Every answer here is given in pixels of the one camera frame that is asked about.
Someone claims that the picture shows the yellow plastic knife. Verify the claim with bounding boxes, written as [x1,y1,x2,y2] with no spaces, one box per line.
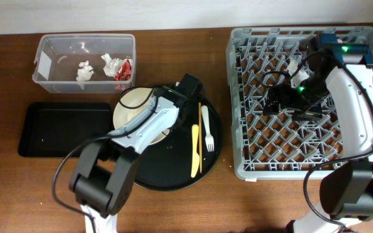
[190,124,199,178]

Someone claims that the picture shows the white plastic cup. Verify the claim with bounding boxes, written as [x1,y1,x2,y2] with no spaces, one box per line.
[286,59,310,89]

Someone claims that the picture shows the grey dishwasher rack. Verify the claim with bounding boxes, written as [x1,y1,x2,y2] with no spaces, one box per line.
[226,26,373,181]

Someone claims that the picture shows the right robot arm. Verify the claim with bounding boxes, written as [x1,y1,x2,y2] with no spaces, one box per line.
[264,39,373,232]

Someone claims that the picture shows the red snack wrapper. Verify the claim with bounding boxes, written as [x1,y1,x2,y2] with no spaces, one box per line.
[114,58,132,81]

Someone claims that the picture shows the clear plastic waste bin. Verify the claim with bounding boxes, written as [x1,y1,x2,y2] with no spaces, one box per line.
[32,34,136,94]

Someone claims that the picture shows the white plastic fork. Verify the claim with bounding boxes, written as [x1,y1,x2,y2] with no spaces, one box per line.
[201,105,214,152]

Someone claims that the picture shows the round black serving tray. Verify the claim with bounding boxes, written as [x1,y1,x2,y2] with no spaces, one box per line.
[135,98,222,191]

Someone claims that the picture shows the light blue plastic cup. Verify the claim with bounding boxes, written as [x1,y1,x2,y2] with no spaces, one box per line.
[318,33,343,47]

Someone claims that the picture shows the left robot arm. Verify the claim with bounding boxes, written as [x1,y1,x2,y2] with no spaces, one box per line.
[69,74,203,232]

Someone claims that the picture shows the rice and food scraps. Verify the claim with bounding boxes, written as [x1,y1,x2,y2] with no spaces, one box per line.
[126,98,152,122]

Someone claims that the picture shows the wooden chopstick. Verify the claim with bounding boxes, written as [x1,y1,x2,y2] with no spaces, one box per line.
[198,102,203,173]

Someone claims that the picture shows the white tissue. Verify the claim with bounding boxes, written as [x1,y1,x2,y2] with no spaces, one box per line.
[76,61,94,89]
[101,53,127,78]

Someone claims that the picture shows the black rectangular tray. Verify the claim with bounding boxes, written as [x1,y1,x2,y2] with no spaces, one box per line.
[17,102,112,158]

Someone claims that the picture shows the beige large bowl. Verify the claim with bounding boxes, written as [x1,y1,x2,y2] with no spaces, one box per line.
[113,87,152,129]

